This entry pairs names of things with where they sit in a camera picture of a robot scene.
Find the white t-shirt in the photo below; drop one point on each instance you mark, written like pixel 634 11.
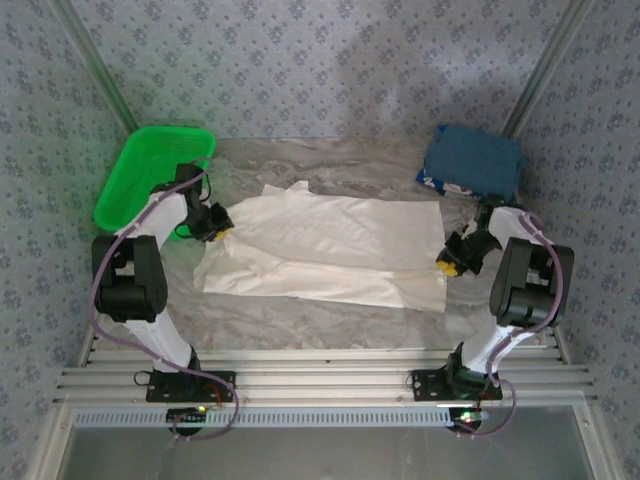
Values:
pixel 325 240

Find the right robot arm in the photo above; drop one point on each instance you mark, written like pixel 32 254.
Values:
pixel 520 280

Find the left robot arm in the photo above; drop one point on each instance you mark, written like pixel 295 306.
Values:
pixel 130 280

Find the green plastic basket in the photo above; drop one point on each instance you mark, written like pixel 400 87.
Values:
pixel 150 160

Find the folded royal blue printed t-shirt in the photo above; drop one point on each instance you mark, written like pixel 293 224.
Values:
pixel 426 179

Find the folded blue-grey t-shirt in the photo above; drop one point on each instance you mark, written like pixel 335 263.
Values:
pixel 475 157

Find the controller board with LED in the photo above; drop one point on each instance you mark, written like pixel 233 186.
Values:
pixel 187 417
pixel 467 419

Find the grey glossy lower panel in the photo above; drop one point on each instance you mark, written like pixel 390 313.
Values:
pixel 325 455

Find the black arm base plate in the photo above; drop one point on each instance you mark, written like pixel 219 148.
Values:
pixel 430 387
pixel 170 387

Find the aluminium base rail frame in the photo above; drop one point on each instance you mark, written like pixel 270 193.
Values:
pixel 325 380

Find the aluminium corner post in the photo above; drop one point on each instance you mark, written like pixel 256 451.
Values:
pixel 545 65
pixel 95 65

